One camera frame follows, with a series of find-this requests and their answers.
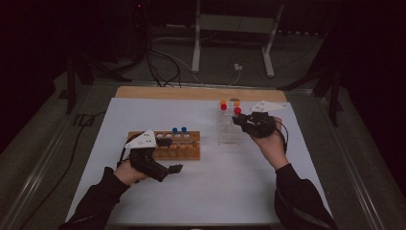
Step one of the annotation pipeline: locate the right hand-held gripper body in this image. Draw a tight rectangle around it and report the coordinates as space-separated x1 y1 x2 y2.
243 100 287 139

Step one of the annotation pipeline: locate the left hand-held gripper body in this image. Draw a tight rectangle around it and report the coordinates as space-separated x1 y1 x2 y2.
124 128 170 183

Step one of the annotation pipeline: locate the wooden test tube rack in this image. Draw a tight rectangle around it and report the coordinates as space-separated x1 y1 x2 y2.
127 130 201 161

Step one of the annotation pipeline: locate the clear acrylic test tube rack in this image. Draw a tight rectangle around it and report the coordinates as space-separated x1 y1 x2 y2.
216 106 245 147

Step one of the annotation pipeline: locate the person's left hand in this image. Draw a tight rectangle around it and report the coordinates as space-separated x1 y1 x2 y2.
113 159 149 186

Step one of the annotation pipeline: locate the person's right hand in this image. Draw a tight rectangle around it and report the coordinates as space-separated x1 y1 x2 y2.
250 116 290 171

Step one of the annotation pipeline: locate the white table mat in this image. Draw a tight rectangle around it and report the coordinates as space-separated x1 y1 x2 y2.
65 97 333 225

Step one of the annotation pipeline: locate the black tripod stand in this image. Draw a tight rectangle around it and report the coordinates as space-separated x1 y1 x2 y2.
58 52 132 115
277 32 345 127

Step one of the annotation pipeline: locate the grey metal stand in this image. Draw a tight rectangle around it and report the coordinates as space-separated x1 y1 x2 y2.
191 0 285 79

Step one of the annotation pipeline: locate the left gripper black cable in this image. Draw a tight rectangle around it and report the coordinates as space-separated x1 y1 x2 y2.
116 132 142 169

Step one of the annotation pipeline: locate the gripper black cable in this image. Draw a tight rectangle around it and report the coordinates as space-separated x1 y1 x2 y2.
275 119 290 153
116 132 142 169

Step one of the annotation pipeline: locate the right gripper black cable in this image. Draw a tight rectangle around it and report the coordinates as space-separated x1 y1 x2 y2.
275 119 290 153

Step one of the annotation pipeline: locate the white cable with plug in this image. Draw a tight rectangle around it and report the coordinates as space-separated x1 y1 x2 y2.
152 35 244 87

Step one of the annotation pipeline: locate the black floor cable bundle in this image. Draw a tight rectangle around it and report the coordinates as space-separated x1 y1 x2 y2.
144 41 182 88

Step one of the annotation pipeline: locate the long black floor cable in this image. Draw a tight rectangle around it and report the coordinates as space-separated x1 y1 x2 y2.
17 110 107 230

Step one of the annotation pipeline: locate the metal floor rail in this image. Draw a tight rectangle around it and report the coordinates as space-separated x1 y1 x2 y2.
0 121 80 230
314 92 386 230

